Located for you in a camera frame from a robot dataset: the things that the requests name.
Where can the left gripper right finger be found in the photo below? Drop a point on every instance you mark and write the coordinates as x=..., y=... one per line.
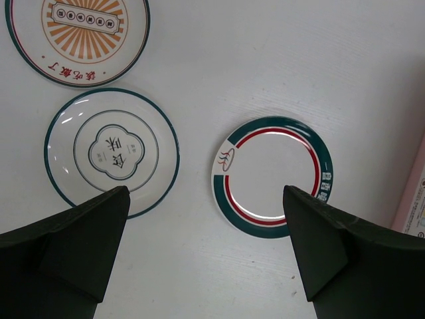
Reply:
x=350, y=267

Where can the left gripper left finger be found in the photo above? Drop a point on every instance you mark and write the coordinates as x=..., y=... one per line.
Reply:
x=60, y=267

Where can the flower emblem plate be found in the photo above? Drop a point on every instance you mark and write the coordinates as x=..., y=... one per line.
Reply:
x=110, y=137

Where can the green red rimmed plate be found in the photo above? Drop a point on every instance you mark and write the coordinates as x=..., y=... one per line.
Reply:
x=254, y=164

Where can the orange sunburst plate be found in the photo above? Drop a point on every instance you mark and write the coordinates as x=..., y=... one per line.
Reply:
x=79, y=44

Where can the pink white dish rack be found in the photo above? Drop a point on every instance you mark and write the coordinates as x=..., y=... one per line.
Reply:
x=409, y=217

